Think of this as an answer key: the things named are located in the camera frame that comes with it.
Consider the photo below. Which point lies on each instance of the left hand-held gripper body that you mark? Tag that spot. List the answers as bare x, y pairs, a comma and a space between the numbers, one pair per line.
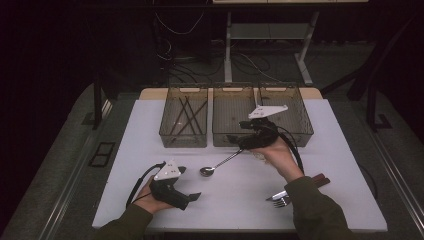
165, 191

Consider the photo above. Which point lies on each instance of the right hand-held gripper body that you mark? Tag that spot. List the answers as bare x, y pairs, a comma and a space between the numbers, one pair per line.
263, 136

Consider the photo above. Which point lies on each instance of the metal spoon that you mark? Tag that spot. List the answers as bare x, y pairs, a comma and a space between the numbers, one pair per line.
206, 171

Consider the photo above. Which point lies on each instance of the brown translucent plastic bin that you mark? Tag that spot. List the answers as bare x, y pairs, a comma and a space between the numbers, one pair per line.
226, 110
185, 141
300, 125

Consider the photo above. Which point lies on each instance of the brown chopstick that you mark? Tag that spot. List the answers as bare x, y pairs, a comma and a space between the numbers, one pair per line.
198, 110
176, 123

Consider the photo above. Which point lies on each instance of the person's left hand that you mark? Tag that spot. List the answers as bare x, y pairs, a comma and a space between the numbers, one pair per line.
148, 201

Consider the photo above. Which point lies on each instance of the person's right hand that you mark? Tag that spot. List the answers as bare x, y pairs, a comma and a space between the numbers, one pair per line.
281, 158

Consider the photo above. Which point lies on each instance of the white table cover board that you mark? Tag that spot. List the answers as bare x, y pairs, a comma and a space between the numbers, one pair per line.
233, 210

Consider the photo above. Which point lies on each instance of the white metal stand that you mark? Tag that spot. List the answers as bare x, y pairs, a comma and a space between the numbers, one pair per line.
228, 50

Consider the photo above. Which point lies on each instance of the black stand with diagonal brace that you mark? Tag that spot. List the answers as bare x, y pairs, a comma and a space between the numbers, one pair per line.
371, 106

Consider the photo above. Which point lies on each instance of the metal floor rail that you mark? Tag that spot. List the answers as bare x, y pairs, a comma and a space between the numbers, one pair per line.
68, 190
400, 176

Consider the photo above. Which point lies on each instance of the black stand post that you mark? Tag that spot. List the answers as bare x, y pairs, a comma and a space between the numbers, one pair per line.
97, 106

